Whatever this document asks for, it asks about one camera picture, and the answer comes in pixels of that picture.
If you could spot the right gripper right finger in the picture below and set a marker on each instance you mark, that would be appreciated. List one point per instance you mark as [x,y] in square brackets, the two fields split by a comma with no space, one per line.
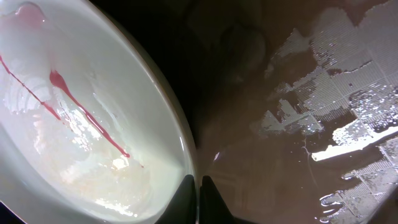
[213,209]

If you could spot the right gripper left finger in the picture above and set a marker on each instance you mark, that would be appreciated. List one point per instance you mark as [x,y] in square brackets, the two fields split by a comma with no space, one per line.
[182,208]

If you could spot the pale grey plate red streaks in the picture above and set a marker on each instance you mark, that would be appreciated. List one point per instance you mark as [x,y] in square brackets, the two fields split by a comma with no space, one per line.
[91,132]

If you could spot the large brown serving tray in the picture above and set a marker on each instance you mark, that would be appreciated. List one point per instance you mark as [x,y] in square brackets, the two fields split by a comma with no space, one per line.
[292,104]

